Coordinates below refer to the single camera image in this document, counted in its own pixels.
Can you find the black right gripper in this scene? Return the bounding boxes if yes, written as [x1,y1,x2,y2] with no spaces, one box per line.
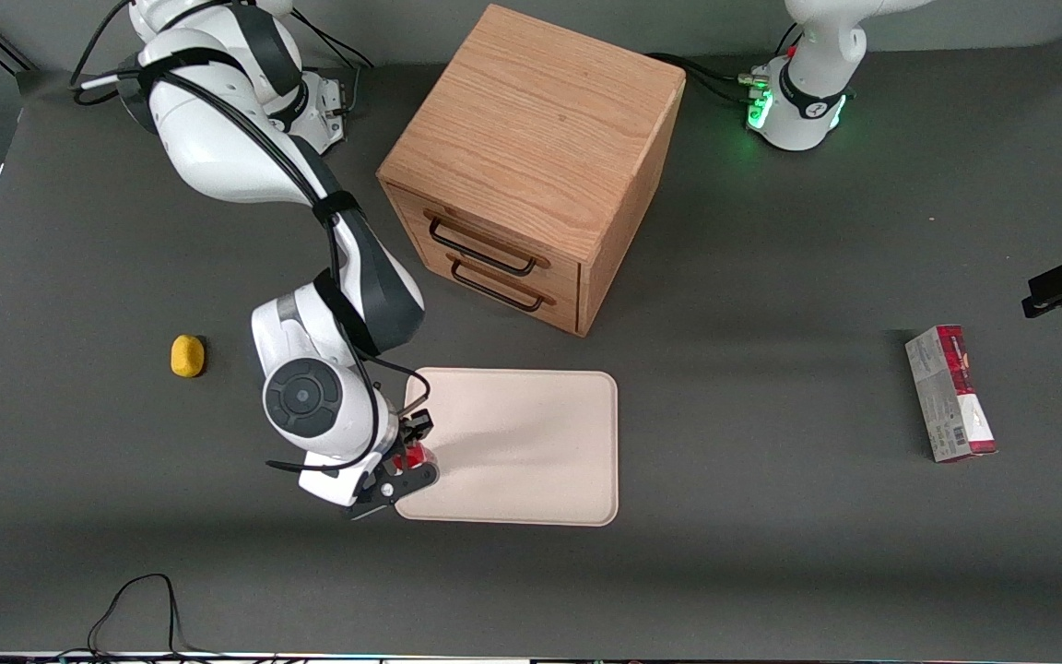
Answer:
[371,409,435,488]

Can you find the cream plastic tray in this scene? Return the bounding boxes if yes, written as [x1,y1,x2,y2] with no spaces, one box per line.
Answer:
[394,367,620,528]

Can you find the grey and red carton box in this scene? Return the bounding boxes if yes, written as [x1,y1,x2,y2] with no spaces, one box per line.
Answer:
[904,325,998,463]

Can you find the wooden drawer front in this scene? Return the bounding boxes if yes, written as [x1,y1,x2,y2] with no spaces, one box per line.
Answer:
[386,184,584,289]
[420,251,581,334]

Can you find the yellow lemon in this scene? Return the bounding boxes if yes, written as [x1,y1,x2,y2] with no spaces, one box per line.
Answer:
[170,335,207,379]

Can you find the oak wooden drawer cabinet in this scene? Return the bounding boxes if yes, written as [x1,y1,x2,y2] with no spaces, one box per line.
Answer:
[376,4,687,338]

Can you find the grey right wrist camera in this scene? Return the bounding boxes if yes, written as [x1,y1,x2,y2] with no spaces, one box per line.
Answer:
[347,463,442,523]

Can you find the black cable along right arm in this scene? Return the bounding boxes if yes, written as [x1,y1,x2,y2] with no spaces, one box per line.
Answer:
[70,0,432,476]

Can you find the black wire drawer handle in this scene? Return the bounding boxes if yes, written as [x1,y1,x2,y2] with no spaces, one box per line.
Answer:
[427,214,552,278]
[448,256,558,314]

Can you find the black looped table cable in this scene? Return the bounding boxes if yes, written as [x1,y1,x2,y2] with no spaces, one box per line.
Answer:
[87,573,218,661]

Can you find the black right arm base cables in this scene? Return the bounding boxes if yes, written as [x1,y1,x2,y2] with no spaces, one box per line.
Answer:
[291,9,375,71]

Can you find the black arm base cables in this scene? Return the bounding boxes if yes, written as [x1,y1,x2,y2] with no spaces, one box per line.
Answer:
[291,9,375,71]
[646,53,755,105]

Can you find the black left arm base cables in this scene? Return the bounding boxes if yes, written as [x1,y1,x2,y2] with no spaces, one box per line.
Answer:
[646,53,755,105]

